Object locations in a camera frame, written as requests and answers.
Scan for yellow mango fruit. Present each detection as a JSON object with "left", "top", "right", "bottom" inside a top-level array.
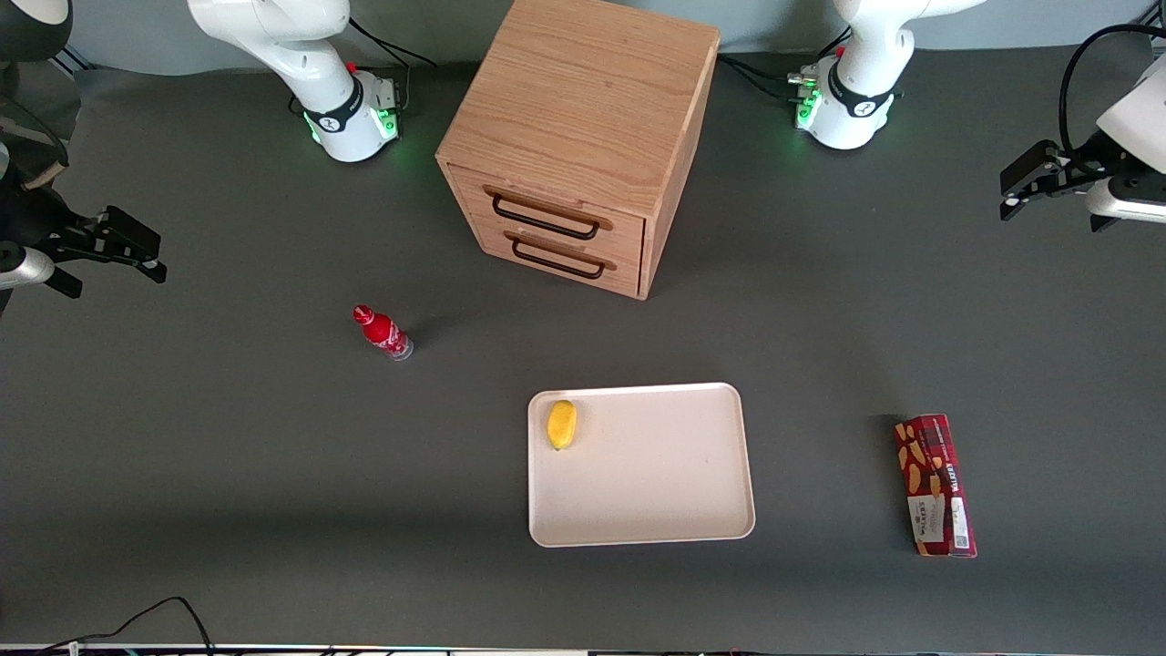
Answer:
[{"left": 547, "top": 399, "right": 578, "bottom": 452}]

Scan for wooden drawer front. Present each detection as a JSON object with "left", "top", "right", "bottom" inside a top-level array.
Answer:
[
  {"left": 448, "top": 165, "right": 649, "bottom": 254},
  {"left": 472, "top": 221, "right": 644, "bottom": 298}
]

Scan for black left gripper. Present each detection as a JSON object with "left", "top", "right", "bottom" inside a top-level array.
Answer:
[{"left": 1000, "top": 128, "right": 1132, "bottom": 221}]

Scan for red tartan cookie box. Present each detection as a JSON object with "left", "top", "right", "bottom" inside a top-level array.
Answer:
[{"left": 894, "top": 414, "right": 979, "bottom": 559}]

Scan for black cables at right arm base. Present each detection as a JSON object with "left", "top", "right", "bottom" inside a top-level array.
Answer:
[{"left": 348, "top": 16, "right": 440, "bottom": 70}]

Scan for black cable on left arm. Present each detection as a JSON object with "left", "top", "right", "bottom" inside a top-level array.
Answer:
[{"left": 1059, "top": 22, "right": 1166, "bottom": 158}]

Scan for wooden drawer cabinet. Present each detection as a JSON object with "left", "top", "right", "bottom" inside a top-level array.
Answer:
[{"left": 435, "top": 0, "right": 721, "bottom": 302}]

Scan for black cable looped on table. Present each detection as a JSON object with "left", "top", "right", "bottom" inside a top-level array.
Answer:
[{"left": 35, "top": 596, "right": 216, "bottom": 656}]

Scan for black cables at arm base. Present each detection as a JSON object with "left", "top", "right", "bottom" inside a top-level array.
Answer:
[
  {"left": 348, "top": 16, "right": 440, "bottom": 70},
  {"left": 718, "top": 53, "right": 807, "bottom": 103}
]

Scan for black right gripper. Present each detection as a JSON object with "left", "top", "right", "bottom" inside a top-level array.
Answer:
[{"left": 0, "top": 185, "right": 169, "bottom": 300}]

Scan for black metal drawer handle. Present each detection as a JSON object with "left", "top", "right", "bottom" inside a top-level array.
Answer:
[
  {"left": 511, "top": 238, "right": 608, "bottom": 281},
  {"left": 491, "top": 192, "right": 603, "bottom": 242}
]

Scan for black cables at left arm base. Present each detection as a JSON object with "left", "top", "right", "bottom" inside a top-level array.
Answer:
[{"left": 718, "top": 53, "right": 807, "bottom": 103}]

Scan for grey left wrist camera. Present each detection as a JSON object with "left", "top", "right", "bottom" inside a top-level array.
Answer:
[{"left": 1086, "top": 178, "right": 1166, "bottom": 231}]

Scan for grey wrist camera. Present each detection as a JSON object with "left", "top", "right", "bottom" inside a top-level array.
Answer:
[
  {"left": 1086, "top": 178, "right": 1166, "bottom": 231},
  {"left": 0, "top": 244, "right": 56, "bottom": 292}
]

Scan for beige plastic tray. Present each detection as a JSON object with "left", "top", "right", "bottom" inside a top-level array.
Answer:
[{"left": 527, "top": 382, "right": 757, "bottom": 548}]

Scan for red plastic bottle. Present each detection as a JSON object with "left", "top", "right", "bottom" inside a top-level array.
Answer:
[{"left": 353, "top": 304, "right": 414, "bottom": 363}]

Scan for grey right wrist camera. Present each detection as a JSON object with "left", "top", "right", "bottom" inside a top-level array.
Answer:
[{"left": 0, "top": 244, "right": 56, "bottom": 292}]

